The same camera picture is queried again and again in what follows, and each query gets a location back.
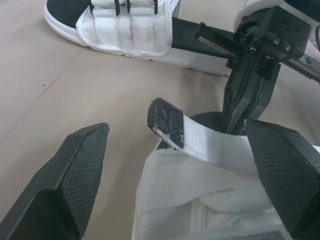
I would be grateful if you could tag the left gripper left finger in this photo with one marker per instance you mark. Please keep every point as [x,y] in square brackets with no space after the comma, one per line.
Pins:
[50,190]

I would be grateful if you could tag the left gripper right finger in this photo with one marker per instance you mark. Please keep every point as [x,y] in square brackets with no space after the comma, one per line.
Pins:
[287,170]

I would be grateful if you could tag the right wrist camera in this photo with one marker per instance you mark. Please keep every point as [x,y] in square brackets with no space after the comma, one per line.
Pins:
[250,8]

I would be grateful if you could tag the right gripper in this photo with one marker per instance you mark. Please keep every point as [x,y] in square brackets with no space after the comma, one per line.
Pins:
[280,32]

